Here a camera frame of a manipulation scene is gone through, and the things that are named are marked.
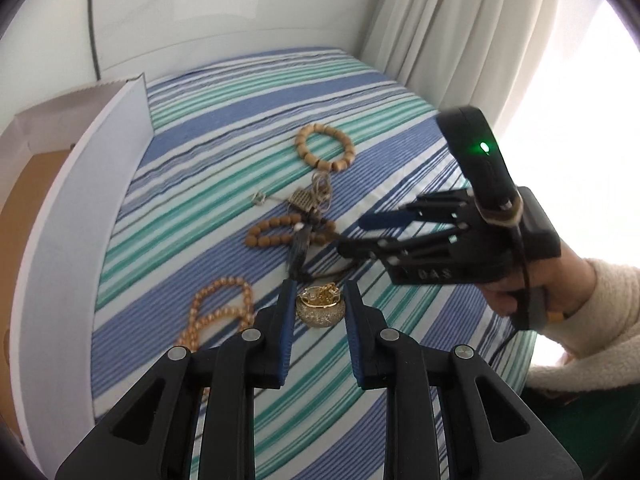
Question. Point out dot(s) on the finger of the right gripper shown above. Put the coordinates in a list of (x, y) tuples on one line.
[(366, 248), (393, 219)]

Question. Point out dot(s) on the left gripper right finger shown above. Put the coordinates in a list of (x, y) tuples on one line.
[(447, 407)]

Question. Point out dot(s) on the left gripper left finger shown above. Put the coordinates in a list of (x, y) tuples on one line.
[(192, 413)]

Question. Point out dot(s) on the silver keychain charm cluster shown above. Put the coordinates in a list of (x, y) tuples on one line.
[(316, 199)]

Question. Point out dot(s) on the gold sparkly jewelry piece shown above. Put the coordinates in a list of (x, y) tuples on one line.
[(320, 306)]

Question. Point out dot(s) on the striped bed sheet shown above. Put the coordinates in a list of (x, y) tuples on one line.
[(245, 153)]

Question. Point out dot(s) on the white curtain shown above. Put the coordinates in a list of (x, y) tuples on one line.
[(461, 52)]

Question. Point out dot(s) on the white cardboard box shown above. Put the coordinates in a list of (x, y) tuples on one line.
[(107, 128)]

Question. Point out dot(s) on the white wardrobe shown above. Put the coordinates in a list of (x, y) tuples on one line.
[(52, 46)]

